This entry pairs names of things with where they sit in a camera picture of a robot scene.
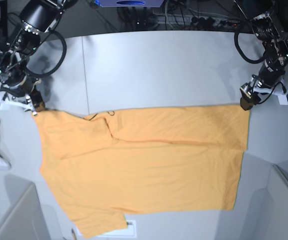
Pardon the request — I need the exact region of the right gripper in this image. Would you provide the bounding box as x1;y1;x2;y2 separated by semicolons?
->
0;75;45;112

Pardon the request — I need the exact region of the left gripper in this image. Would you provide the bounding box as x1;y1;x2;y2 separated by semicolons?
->
240;67;284;111

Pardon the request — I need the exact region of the pencil at table edge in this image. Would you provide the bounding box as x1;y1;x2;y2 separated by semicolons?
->
71;229;77;240

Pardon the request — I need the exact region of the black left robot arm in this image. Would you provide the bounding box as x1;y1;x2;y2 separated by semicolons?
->
234;11;288;111

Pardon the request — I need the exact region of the yellow orange T-shirt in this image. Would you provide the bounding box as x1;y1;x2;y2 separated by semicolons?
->
34;105;249;238

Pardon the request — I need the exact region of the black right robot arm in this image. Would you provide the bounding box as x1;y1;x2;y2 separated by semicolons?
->
0;0;76;115

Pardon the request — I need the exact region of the white rectangular table grommet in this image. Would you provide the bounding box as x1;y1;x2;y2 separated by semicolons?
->
98;220;137;239

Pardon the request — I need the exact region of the blue purple device box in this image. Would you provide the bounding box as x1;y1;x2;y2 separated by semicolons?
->
95;0;164;8

